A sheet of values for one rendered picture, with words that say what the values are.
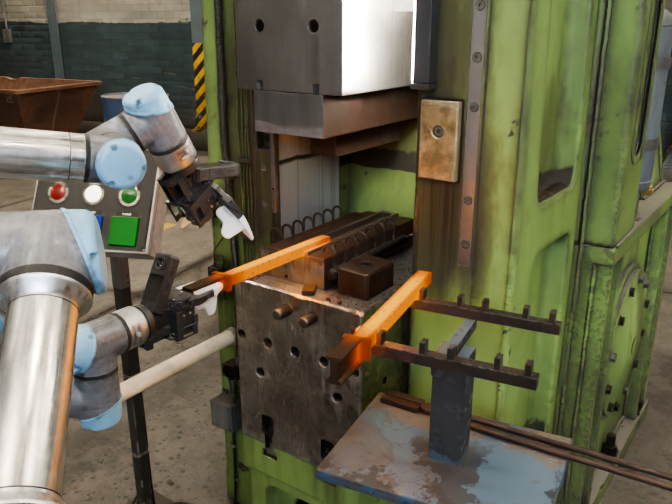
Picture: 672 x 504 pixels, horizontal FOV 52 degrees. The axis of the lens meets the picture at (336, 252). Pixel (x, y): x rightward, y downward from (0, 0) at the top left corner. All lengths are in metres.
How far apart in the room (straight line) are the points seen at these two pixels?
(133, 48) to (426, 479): 8.64
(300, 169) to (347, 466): 0.90
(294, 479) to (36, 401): 1.12
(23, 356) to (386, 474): 0.67
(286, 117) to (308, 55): 0.15
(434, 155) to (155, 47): 7.96
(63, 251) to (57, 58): 9.56
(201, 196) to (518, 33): 0.69
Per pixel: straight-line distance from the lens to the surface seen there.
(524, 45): 1.45
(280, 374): 1.73
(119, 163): 1.09
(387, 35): 1.62
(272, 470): 1.91
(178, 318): 1.34
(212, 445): 2.73
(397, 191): 2.01
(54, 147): 1.10
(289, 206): 1.88
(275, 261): 1.55
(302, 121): 1.55
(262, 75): 1.62
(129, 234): 1.82
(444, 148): 1.51
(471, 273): 1.57
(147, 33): 9.39
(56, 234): 0.95
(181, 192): 1.33
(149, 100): 1.23
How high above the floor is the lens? 1.52
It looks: 19 degrees down
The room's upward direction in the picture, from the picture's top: straight up
